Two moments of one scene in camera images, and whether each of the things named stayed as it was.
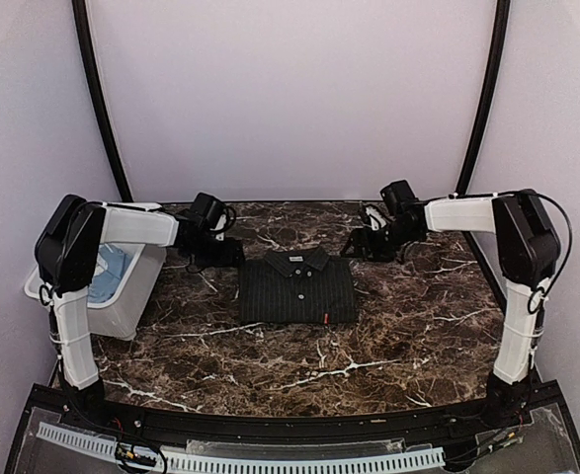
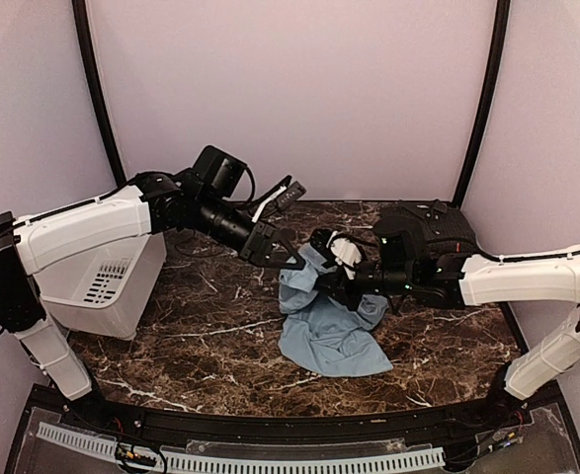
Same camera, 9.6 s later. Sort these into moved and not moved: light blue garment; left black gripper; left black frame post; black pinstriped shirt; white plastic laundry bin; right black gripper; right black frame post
Moved: black pinstriped shirt; light blue garment; right black gripper; left black gripper
Not moved: left black frame post; white plastic laundry bin; right black frame post
